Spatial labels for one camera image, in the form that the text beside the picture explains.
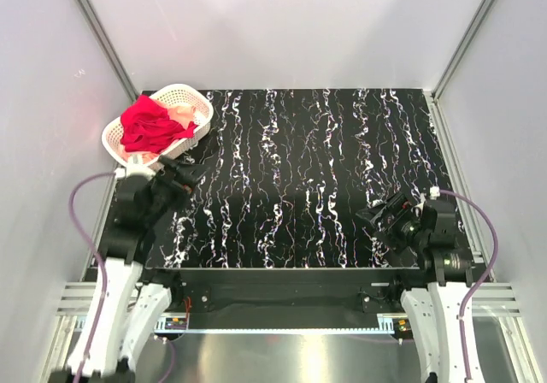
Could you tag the red t-shirt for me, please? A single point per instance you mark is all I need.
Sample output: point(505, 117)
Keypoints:
point(147, 124)

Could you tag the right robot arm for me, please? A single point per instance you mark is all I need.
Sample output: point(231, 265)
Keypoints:
point(436, 299)

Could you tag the peach t-shirt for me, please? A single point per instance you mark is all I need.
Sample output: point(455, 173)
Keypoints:
point(184, 113)

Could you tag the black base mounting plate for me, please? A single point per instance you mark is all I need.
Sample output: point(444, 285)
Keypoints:
point(288, 298)

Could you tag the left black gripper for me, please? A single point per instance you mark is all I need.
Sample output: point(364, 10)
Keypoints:
point(185, 179)

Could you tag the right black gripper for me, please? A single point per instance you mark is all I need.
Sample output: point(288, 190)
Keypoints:
point(400, 208)

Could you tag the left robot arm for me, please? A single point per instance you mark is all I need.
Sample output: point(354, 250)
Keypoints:
point(126, 302)

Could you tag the white plastic laundry basket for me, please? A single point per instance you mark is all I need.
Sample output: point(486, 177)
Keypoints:
point(168, 123)

